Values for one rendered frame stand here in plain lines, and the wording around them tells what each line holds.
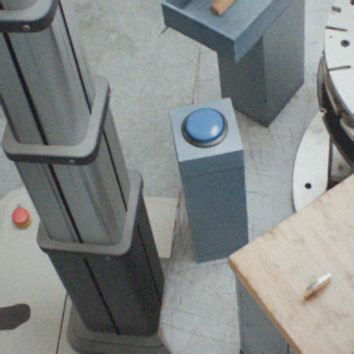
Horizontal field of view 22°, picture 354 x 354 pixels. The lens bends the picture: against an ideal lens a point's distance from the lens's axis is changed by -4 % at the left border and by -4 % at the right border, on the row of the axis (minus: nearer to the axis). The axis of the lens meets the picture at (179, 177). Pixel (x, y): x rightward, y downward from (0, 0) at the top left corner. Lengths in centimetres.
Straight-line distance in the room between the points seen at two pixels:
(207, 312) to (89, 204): 22
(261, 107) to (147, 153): 98
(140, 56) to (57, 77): 137
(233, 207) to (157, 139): 116
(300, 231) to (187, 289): 32
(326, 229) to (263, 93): 38
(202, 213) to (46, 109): 22
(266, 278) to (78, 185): 41
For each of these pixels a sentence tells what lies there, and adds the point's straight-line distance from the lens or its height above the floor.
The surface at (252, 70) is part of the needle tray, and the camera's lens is 121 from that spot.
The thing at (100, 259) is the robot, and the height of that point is 65.
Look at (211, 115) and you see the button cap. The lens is 99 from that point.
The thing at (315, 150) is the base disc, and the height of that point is 80.
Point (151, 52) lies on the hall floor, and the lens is 240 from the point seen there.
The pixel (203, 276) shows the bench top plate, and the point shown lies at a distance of 119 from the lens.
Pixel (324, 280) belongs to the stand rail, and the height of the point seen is 108.
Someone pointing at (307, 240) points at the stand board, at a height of 106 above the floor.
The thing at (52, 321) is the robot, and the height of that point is 26.
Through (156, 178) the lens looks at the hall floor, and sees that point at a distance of 218.
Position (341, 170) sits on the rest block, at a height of 84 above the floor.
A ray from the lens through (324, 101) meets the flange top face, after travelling 103.
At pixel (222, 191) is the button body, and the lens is 105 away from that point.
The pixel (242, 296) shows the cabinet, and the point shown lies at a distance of 95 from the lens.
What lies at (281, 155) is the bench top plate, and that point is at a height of 78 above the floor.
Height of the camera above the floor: 186
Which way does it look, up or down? 59 degrees down
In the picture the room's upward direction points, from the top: 10 degrees counter-clockwise
